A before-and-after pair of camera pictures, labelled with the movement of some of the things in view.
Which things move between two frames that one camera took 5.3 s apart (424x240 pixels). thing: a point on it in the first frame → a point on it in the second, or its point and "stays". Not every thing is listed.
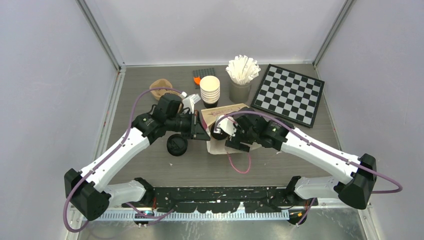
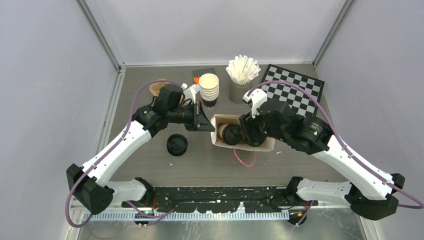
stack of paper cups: (210, 91) stays
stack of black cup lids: (177, 144) stays
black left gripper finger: (199, 132) → (202, 124)
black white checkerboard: (288, 94) stays
